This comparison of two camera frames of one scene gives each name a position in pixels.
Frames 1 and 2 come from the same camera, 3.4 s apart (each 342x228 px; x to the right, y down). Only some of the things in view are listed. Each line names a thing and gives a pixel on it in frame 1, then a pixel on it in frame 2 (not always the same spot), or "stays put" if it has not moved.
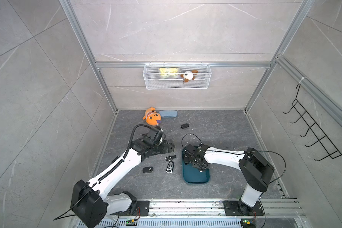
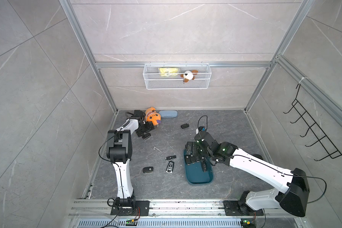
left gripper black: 165,148 → 148,128
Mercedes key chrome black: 169,158 stays put
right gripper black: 204,166 → 188,144
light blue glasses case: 168,113 stays put
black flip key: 185,159 stays put
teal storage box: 192,175 stays put
